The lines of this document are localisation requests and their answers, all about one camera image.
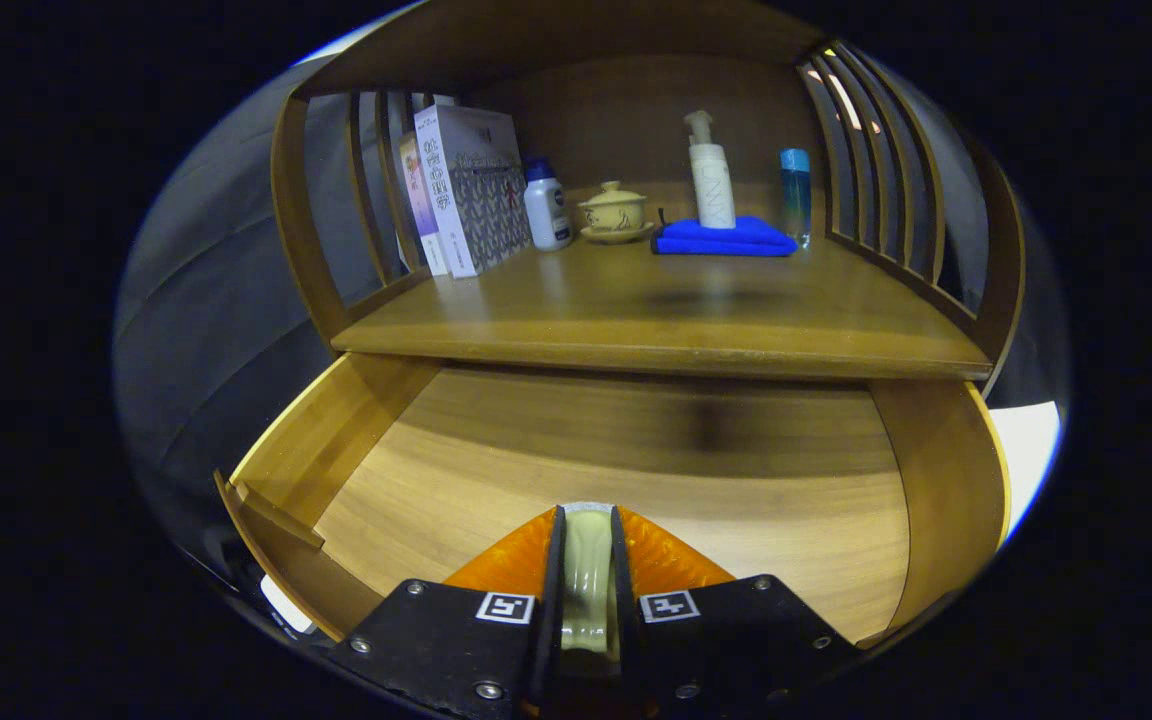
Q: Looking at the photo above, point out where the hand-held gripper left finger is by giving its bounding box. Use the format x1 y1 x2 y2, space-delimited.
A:
326 505 567 720

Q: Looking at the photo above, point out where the folded blue cloth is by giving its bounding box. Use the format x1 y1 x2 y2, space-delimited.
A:
651 216 799 258

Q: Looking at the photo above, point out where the clear blue capped bottle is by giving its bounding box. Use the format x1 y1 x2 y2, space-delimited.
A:
779 148 813 249

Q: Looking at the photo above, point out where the white pump bottle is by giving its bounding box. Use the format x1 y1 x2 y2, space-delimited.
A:
684 110 737 230

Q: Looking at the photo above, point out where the wooden drawer with black knob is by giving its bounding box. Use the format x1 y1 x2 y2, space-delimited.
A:
214 350 1012 649

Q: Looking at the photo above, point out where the thin purple book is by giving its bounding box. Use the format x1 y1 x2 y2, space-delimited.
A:
398 132 450 278

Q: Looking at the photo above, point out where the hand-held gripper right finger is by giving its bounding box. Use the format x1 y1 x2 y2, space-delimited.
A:
610 505 862 720

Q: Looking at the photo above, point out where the thick white patterned book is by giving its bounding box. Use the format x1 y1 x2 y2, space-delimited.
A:
414 104 534 279

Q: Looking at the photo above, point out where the grey scrub sponge green handle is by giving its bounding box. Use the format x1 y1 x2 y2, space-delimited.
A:
560 502 623 666

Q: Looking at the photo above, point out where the yellow ceramic lidded teacup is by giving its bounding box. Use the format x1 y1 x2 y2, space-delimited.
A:
577 181 656 245

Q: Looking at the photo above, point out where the wooden countertop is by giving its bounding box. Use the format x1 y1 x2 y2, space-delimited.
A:
331 235 995 381

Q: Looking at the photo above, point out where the small white bottle blue cap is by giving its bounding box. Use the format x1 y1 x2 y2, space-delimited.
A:
523 155 574 252

